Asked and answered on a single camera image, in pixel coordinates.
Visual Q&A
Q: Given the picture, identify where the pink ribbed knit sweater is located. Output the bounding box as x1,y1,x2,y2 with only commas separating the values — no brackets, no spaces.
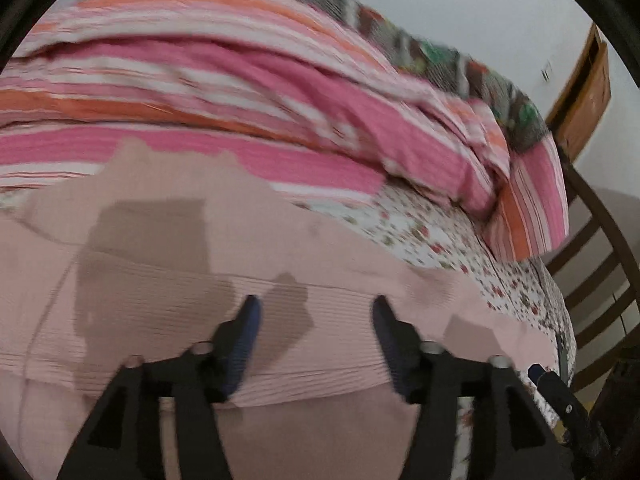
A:
1,142,558,479

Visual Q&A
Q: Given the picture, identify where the dark wooden chair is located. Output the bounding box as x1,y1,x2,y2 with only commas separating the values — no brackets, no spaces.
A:
547,154,639,479

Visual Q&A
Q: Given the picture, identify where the floral bed sheet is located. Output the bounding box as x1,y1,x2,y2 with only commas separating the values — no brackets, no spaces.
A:
0,181,580,480

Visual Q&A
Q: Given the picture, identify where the pink striped quilt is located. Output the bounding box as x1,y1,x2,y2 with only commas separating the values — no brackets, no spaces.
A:
1,0,568,261

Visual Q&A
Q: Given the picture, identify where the dark patterned blanket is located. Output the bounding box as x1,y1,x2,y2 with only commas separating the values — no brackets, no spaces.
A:
296,0,550,153

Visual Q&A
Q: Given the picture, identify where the white wall switch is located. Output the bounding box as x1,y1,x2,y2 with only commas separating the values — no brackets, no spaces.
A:
541,61,553,82

